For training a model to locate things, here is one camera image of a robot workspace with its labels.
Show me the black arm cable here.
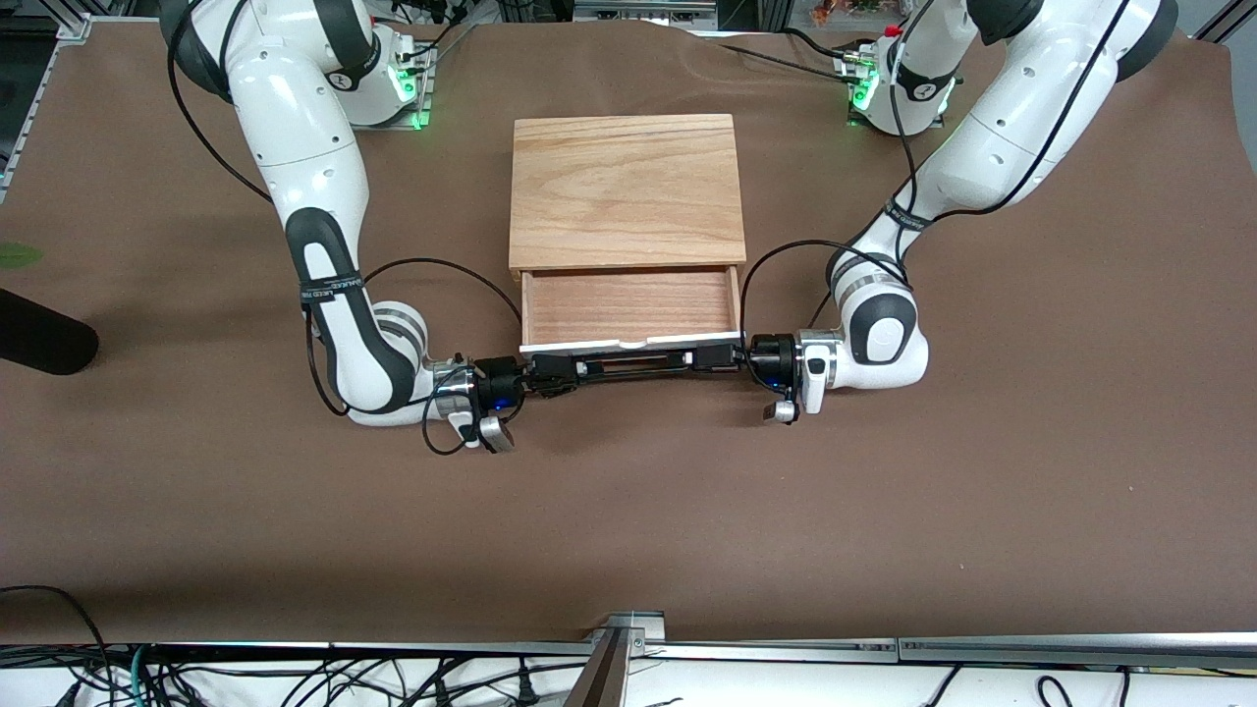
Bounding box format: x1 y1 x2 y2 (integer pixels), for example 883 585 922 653
165 0 523 457
738 0 1132 337

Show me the aluminium camera mount strut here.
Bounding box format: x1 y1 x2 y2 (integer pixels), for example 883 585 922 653
563 611 668 707

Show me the table cover cloth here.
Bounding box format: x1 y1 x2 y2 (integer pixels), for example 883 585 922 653
0 20 1257 645

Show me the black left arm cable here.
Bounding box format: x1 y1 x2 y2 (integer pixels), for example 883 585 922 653
738 0 1132 337

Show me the black base power cable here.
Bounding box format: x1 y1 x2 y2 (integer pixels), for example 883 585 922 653
720 27 867 78

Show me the white-fronted wooden drawer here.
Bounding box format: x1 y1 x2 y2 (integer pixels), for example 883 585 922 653
518 264 745 355

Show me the light wooden drawer cabinet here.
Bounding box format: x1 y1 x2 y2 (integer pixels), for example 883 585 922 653
509 114 747 287

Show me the black cable behind base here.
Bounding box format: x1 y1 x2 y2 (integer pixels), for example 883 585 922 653
393 0 492 62

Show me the black ribbed cylinder vase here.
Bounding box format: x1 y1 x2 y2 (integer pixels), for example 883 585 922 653
0 288 101 377

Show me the black drawer handle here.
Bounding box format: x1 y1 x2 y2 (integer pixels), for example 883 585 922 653
577 351 704 376

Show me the black looped floor cable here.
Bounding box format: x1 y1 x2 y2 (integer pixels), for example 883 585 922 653
0 585 121 707

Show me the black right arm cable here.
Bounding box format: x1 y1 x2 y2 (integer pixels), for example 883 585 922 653
165 0 523 457

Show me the aluminium table edge rail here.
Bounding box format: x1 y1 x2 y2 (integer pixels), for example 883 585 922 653
0 633 1257 671

